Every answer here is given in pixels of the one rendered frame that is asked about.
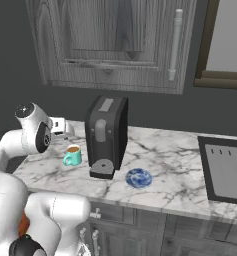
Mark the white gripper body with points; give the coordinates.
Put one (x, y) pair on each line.
(70, 128)

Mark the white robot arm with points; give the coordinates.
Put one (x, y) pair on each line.
(10, 200)

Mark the teal mug with coffee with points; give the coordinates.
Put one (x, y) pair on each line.
(74, 157)

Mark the black coffee machine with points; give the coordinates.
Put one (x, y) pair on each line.
(106, 133)

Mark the blue and white saucer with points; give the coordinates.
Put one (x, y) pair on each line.
(138, 178)

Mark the grey wooden drawer front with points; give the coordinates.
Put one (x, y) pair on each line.
(118, 213)

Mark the grey wooden base cupboard door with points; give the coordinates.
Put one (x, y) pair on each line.
(130, 241)
(206, 240)

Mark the dark framed grey sink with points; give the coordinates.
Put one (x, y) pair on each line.
(226, 170)

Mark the brown framed window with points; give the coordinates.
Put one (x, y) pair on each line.
(223, 40)

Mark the grey wooden wall cupboard door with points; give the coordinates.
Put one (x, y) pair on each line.
(106, 43)

